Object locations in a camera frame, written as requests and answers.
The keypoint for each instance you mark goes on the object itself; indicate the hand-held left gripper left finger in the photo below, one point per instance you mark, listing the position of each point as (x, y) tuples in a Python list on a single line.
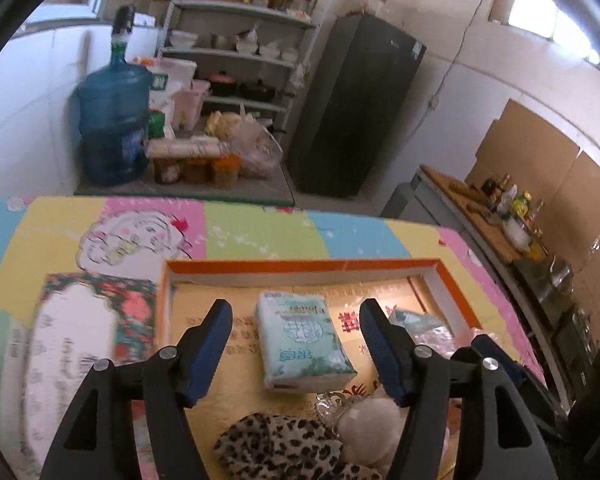
[(207, 355)]

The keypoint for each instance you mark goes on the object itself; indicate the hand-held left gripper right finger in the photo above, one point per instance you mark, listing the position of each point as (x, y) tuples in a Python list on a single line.
[(382, 355)]

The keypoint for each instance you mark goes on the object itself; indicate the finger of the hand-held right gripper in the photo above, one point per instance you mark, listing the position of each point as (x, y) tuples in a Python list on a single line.
[(507, 362)]

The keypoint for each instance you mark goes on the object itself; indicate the orange rimmed gold cardboard box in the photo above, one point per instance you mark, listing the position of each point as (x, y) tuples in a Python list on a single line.
[(245, 285)]

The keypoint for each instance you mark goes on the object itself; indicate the green print tissue pack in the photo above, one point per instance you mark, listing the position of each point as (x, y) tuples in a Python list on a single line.
[(300, 345)]

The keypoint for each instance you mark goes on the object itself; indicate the leopard print cloth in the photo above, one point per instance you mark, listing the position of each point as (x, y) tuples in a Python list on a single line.
[(275, 440)]

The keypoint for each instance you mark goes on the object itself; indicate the gas stove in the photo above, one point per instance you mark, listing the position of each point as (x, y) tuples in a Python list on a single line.
[(575, 340)]

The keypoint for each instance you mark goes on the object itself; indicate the black induction cooker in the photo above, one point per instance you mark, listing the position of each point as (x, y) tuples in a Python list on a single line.
[(535, 285)]

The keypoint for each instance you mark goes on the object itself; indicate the grey kitchen cabinet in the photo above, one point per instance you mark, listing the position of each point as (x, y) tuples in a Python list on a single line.
[(480, 260)]

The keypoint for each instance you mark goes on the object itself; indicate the small yellow bottle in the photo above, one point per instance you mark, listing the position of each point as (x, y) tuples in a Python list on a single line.
[(535, 250)]

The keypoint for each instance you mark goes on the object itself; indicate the floral tissue box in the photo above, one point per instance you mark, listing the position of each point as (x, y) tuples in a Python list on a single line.
[(80, 340)]

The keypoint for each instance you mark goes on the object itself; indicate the colourful cartoon printed blanket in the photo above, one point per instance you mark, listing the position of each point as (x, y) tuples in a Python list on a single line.
[(330, 230)]

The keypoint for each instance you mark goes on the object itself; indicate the slim seasoning bottle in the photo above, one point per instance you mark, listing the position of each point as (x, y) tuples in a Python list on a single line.
[(536, 212)]

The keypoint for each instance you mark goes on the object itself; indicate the cleaver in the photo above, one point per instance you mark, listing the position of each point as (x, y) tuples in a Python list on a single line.
[(480, 206)]

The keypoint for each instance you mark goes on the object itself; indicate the clear bottle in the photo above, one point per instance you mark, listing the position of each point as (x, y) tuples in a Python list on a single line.
[(509, 202)]

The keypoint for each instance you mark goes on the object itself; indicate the wooden cutting board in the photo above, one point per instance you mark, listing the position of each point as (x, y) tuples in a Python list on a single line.
[(460, 207)]

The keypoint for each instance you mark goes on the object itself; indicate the dark sauce bottle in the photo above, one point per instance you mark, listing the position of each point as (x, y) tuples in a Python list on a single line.
[(503, 185), (489, 187)]

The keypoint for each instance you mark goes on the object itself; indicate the wooden rolling pin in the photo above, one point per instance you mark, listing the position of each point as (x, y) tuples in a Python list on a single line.
[(462, 188)]

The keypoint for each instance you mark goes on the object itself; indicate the clear jar brown contents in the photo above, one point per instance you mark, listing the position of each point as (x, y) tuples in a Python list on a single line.
[(196, 171), (167, 171), (225, 172)]

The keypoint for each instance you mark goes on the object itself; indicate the clear wrapped tray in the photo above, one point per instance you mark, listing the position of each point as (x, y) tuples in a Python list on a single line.
[(187, 147)]

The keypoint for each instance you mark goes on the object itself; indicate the clear plastic bag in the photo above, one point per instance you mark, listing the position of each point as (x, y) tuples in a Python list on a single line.
[(257, 147)]

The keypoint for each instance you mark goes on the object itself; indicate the pale yellow lumpy food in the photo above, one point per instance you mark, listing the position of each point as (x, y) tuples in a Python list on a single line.
[(222, 124)]

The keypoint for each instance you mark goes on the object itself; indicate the green packet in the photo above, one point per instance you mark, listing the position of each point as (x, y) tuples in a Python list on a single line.
[(156, 124)]

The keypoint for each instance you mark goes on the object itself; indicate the dark refrigerator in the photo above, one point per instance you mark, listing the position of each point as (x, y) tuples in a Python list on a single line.
[(350, 110)]

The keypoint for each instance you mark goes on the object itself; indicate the pink plastic bin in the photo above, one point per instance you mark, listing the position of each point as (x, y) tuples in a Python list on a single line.
[(190, 102)]

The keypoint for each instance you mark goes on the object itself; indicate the blue water jug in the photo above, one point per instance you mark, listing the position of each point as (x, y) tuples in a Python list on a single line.
[(112, 120)]

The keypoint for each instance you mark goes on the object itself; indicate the black wok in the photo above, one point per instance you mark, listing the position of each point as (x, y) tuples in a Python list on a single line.
[(257, 91)]

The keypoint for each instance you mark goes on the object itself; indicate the red cooking pot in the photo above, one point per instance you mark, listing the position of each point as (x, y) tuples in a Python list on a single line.
[(222, 84)]

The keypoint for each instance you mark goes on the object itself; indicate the white sack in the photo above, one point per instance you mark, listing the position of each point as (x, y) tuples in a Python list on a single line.
[(177, 71)]

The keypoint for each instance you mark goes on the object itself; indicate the steel pot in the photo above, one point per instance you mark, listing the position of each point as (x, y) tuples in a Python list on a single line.
[(219, 41)]

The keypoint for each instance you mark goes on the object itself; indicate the stack of white bowls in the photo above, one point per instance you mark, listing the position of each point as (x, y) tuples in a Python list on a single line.
[(182, 40)]

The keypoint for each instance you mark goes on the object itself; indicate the black water pump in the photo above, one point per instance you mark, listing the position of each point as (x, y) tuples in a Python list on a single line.
[(123, 25)]

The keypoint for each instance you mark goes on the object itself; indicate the metal shelf rack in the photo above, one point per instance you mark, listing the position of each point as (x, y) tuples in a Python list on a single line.
[(240, 10)]

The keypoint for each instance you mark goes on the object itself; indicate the small bright window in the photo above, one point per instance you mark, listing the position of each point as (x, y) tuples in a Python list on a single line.
[(535, 15)]

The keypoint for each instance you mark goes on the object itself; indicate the glass jar with red lid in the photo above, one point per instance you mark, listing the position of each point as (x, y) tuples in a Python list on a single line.
[(377, 2)]

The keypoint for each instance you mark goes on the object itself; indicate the plastic jar with red lid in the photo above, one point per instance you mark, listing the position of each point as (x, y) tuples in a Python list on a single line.
[(302, 0)]

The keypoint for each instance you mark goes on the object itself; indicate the cardboard wall sheet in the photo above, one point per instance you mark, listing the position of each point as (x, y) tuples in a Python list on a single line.
[(530, 150)]

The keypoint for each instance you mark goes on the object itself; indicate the wall socket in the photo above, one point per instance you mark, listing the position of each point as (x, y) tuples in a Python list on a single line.
[(433, 104)]

